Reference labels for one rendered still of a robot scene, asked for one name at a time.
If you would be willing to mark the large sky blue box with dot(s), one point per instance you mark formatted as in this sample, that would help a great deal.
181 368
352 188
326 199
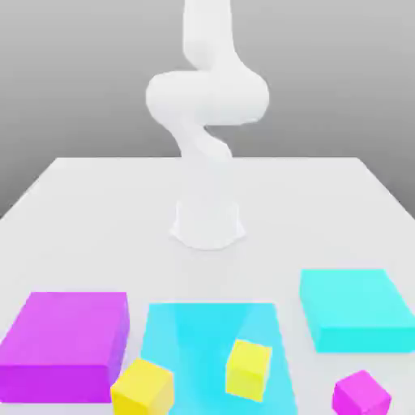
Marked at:
201 337

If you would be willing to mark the small magenta cube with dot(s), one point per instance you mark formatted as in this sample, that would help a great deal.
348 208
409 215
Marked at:
361 392

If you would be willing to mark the large purple box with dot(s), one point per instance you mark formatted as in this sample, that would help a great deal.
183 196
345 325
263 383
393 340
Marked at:
65 330

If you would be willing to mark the large turquoise box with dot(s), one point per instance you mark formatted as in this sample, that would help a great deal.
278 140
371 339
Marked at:
353 304

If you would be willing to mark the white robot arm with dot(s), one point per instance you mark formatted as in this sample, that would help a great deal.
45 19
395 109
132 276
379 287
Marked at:
207 97

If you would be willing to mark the small yellow cube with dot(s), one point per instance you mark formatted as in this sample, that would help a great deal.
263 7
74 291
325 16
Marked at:
248 369
142 385

